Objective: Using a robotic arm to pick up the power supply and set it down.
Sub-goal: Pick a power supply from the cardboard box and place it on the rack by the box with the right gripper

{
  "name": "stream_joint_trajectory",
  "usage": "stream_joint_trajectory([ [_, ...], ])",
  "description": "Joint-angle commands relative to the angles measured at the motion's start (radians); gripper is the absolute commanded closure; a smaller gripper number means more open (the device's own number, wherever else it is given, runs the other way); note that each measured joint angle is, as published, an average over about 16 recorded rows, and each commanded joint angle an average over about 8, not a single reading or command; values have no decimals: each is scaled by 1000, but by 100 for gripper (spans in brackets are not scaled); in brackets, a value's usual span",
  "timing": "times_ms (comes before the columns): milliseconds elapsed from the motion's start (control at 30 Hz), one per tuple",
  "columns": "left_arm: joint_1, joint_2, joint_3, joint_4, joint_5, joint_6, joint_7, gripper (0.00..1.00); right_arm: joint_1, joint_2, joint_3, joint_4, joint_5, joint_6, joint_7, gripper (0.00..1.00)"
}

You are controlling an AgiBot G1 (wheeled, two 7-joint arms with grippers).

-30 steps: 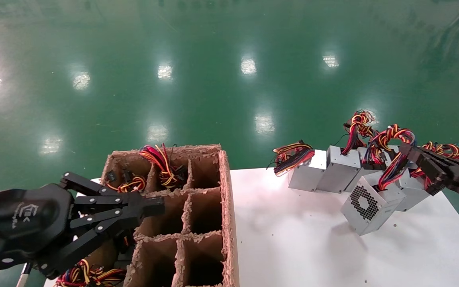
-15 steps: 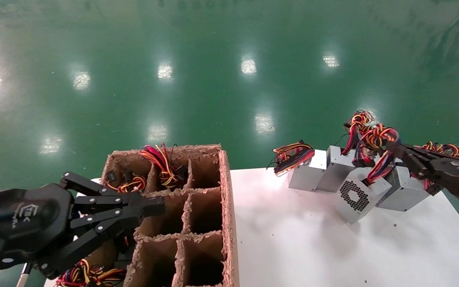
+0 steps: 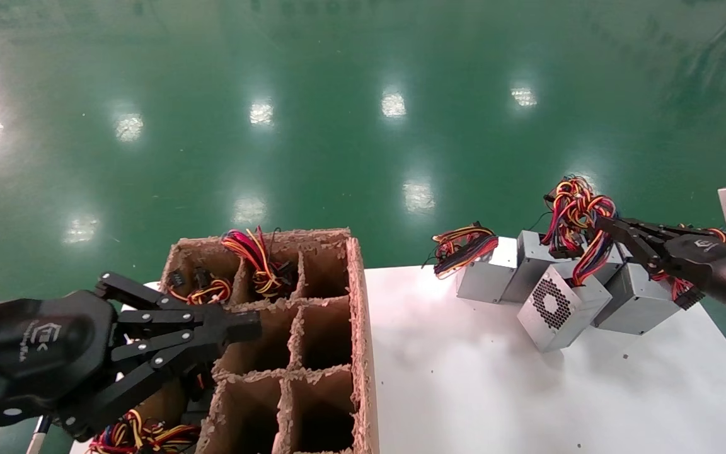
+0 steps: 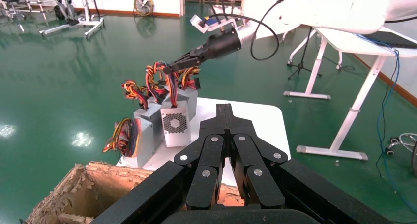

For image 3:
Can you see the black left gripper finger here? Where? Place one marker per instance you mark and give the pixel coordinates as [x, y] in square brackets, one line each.
[149, 372]
[180, 318]

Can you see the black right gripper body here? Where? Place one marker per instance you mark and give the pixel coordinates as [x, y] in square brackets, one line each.
[697, 255]

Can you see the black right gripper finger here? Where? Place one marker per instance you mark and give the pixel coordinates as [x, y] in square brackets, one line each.
[640, 228]
[650, 255]

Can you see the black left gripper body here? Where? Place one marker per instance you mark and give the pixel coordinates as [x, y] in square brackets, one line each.
[29, 353]

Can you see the thin white rod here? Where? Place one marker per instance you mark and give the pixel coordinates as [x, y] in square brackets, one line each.
[36, 436]

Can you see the brown cardboard divider box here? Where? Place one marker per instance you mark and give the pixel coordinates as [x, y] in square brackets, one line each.
[360, 328]

